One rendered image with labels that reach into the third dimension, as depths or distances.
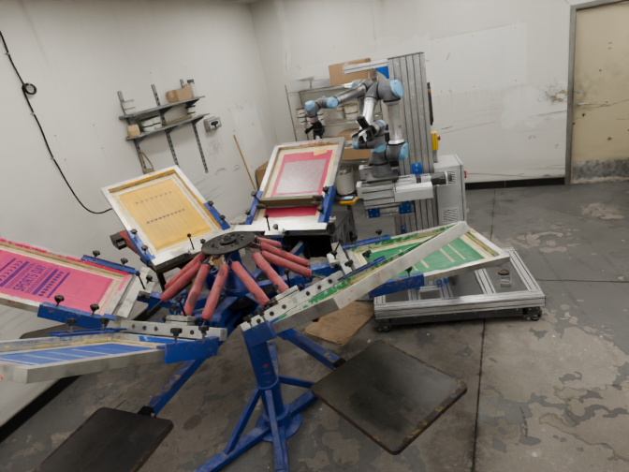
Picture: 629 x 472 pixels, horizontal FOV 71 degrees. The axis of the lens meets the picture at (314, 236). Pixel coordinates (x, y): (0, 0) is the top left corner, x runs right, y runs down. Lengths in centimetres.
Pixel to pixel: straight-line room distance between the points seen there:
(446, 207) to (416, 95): 85
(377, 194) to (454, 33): 349
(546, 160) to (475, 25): 194
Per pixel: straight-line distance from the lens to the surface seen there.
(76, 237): 431
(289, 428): 308
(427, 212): 357
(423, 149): 341
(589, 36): 647
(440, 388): 178
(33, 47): 438
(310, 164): 333
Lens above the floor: 215
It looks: 22 degrees down
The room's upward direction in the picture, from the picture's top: 11 degrees counter-clockwise
